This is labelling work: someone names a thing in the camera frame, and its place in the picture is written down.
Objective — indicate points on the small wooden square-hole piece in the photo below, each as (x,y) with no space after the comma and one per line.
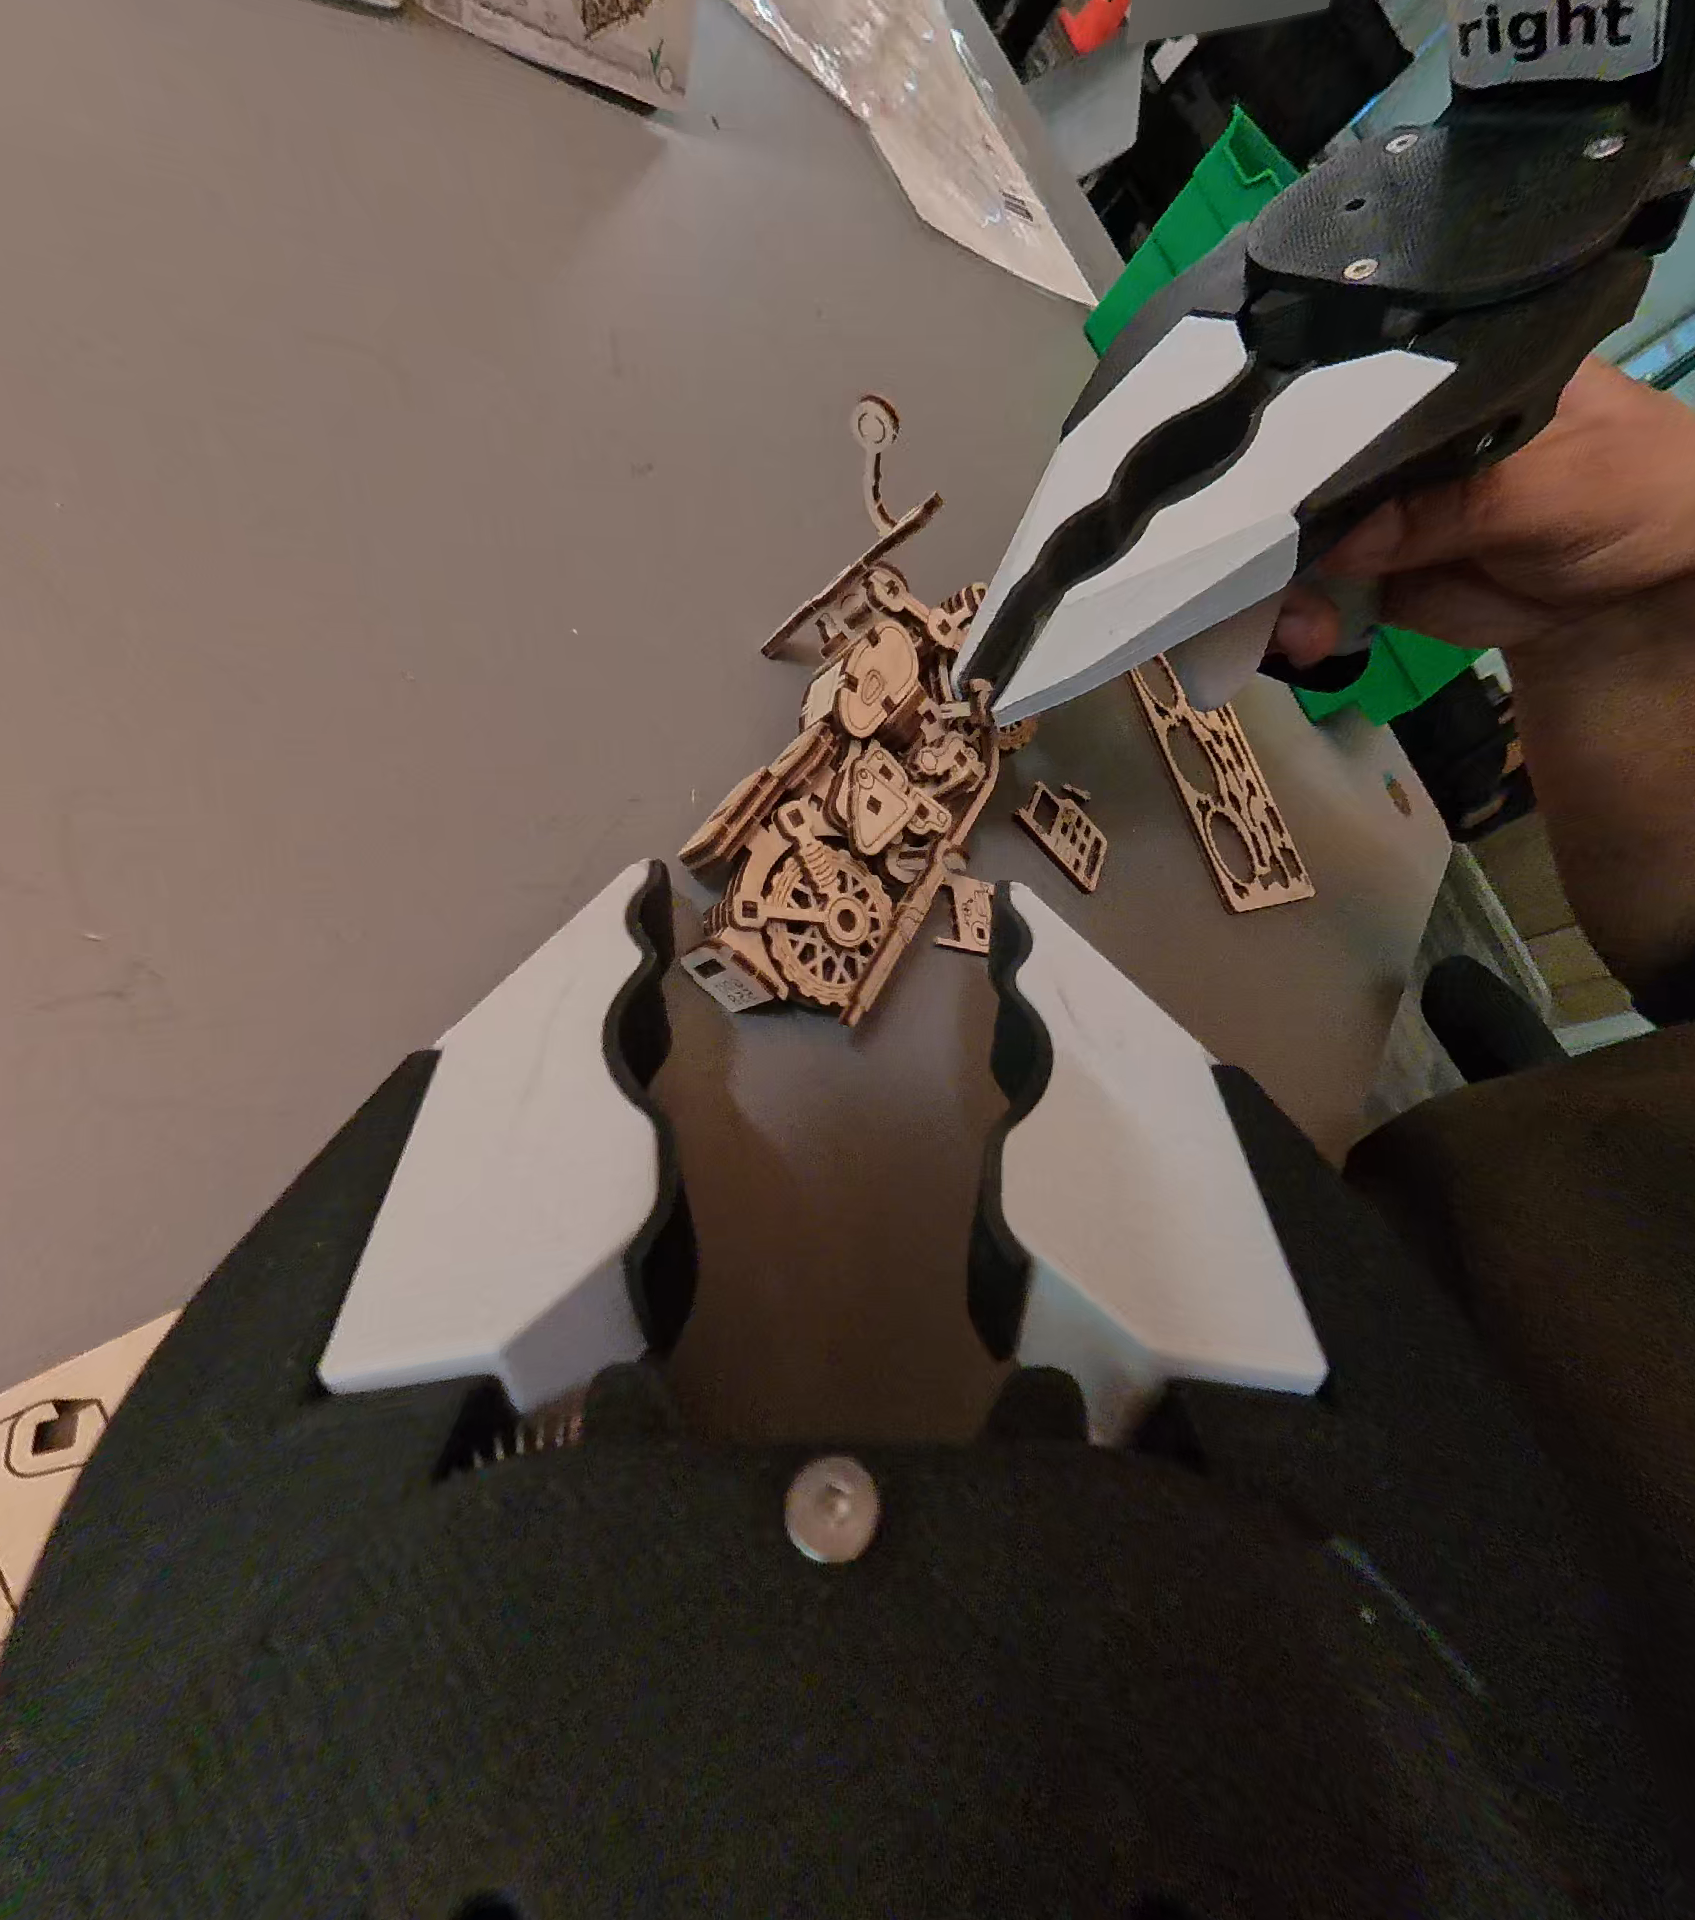
(969,918)

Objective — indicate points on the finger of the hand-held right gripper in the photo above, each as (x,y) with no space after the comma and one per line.
(1213,553)
(1130,404)

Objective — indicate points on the small wooden grid cutout piece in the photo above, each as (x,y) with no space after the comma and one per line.
(1067,840)

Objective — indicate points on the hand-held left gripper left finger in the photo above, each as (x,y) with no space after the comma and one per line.
(483,1182)

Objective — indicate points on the wooden motorcycle model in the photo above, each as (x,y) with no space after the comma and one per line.
(854,710)

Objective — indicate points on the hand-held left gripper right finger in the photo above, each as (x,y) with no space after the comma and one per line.
(1157,1194)

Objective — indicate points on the wooden sheet with round cutouts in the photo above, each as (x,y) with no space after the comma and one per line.
(1259,884)

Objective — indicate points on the clear plastic wrapper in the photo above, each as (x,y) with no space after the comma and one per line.
(937,130)

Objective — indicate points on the person's right hand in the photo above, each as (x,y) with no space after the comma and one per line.
(1612,524)

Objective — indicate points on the assembly instruction booklet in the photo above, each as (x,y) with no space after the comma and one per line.
(537,40)

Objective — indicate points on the person's dark brown clothing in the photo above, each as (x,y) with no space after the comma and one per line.
(1612,1428)

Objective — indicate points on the grey desk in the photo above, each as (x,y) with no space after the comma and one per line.
(260,596)

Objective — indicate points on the green plastic bin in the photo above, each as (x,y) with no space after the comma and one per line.
(1196,229)

